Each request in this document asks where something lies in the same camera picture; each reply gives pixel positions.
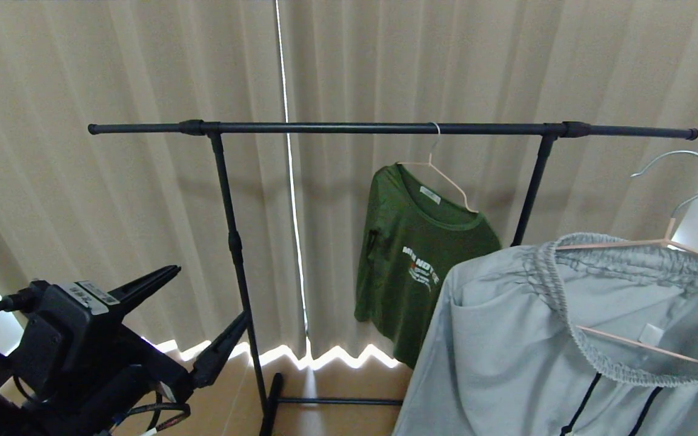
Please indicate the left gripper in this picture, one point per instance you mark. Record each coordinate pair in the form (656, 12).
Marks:
(119, 381)

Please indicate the green long-sleeved shirt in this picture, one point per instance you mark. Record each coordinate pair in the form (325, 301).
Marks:
(409, 290)

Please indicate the pink clothes hanger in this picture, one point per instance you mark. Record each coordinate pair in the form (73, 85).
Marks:
(455, 188)
(670, 229)

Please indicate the pale grey shorts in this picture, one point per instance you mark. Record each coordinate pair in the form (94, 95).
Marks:
(506, 363)

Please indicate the black clothes rack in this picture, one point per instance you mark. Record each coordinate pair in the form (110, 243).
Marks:
(325, 128)

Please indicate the beige curtain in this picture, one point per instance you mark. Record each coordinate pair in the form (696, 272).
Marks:
(82, 91)

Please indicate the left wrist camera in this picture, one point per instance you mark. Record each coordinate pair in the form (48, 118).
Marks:
(76, 321)

